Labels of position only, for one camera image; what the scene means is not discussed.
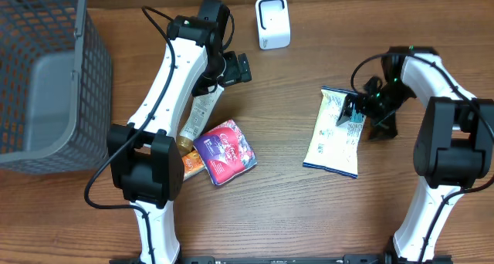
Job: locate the red purple pad pack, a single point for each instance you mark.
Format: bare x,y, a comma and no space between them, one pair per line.
225,152

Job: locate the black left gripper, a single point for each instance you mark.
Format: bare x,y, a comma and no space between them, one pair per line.
238,70

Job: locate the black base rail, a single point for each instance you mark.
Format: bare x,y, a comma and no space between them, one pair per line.
347,259

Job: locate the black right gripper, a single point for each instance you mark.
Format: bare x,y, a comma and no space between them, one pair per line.
387,120

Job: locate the orange small box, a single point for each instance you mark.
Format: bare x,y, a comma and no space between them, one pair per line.
193,164

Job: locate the white tube with gold cap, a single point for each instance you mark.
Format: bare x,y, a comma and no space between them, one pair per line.
201,109

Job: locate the white barcode scanner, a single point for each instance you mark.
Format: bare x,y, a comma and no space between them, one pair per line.
273,24

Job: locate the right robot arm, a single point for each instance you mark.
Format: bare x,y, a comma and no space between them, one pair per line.
453,149

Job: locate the yellow snack bag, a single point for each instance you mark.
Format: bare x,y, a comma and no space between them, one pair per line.
333,147

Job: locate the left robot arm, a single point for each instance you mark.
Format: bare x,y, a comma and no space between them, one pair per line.
144,158

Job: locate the grey plastic shopping basket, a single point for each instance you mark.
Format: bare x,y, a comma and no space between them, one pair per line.
56,83

